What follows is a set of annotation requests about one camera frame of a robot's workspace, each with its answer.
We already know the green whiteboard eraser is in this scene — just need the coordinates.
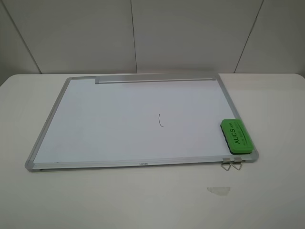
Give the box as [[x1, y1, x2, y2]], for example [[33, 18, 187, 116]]
[[220, 119, 254, 155]]

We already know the silver pen tray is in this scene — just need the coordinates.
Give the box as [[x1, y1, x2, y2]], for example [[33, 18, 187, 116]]
[[95, 73, 216, 84]]

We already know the left metal hanging clip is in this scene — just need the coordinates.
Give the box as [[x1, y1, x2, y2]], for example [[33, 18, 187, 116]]
[[221, 158, 232, 171]]

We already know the metal hanging clip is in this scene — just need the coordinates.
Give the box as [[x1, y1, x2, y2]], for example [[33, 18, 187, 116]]
[[232, 157, 245, 171], [221, 158, 232, 171]]

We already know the right metal hanging clip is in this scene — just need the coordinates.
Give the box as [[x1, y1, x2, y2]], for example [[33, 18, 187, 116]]
[[232, 157, 245, 171]]

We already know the clear tape piece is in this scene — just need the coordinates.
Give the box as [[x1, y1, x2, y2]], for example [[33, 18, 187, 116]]
[[207, 187, 231, 196]]

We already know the white whiteboard with aluminium frame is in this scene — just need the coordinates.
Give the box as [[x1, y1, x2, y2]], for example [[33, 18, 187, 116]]
[[25, 73, 259, 172]]

